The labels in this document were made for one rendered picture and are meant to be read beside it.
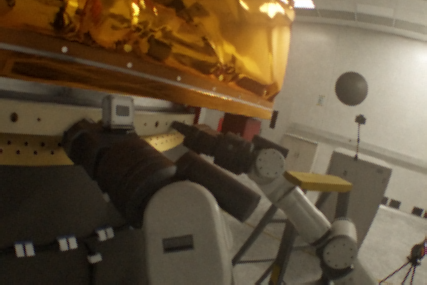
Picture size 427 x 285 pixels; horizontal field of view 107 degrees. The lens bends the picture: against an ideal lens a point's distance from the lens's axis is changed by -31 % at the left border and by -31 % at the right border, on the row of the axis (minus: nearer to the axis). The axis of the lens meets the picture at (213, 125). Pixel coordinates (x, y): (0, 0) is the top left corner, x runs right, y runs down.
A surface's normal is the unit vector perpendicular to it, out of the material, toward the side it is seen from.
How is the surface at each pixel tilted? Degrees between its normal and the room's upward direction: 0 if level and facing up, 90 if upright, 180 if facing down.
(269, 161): 62
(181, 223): 50
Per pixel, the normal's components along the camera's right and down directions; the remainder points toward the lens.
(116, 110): 0.84, -0.09
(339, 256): -0.51, 0.00
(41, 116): 0.75, 0.25
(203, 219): -0.17, -0.62
